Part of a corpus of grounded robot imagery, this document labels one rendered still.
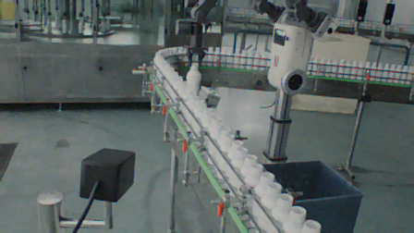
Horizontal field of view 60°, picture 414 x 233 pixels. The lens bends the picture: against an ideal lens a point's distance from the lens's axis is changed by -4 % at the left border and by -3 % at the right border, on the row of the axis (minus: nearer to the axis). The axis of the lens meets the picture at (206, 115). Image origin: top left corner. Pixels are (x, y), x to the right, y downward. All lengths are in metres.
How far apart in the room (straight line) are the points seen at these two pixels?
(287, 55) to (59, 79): 3.44
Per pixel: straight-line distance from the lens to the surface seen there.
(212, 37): 7.09
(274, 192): 1.00
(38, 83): 5.02
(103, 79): 4.95
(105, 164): 0.43
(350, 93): 3.60
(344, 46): 5.90
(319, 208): 1.47
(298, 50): 2.13
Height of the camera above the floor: 1.64
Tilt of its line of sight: 19 degrees down
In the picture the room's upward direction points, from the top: 5 degrees clockwise
